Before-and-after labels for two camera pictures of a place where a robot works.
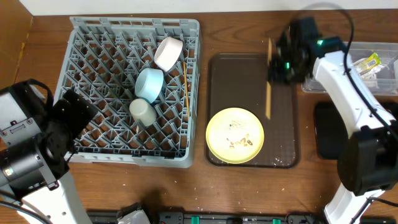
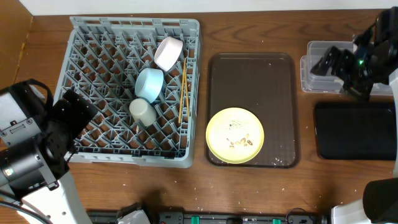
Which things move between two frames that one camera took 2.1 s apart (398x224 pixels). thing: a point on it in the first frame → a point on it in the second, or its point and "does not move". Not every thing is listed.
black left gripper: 66,116 does not move
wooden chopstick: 268,80 → 181,94
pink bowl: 166,52 does not move
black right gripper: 278,64 → 344,64
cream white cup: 141,111 does not move
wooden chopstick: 186,87 does not move
